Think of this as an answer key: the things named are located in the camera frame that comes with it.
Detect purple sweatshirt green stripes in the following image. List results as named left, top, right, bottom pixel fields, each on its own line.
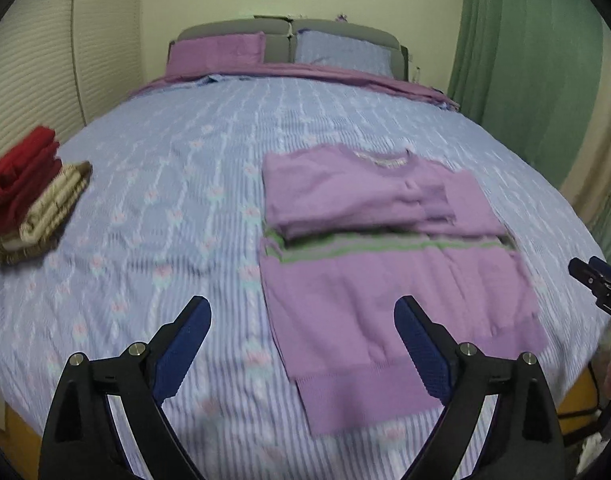
left=258, top=144, right=547, bottom=437

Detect folded beige striped garment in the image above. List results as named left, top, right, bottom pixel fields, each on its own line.
left=0, top=160, right=92, bottom=266

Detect green curtain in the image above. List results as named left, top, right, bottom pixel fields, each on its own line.
left=449, top=0, right=611, bottom=264

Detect folded red garment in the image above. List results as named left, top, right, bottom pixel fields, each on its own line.
left=0, top=126, right=62, bottom=235

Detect purple folded blanket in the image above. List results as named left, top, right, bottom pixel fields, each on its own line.
left=130, top=63, right=459, bottom=112

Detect purple pillow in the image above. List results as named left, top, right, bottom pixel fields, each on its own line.
left=165, top=32, right=266, bottom=77

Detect white louvered closet door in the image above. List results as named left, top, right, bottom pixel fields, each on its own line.
left=0, top=0, right=142, bottom=157

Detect blue striped pillow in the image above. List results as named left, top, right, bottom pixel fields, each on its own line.
left=294, top=29, right=394, bottom=78

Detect grey padded headboard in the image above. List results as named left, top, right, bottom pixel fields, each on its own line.
left=168, top=16, right=409, bottom=81

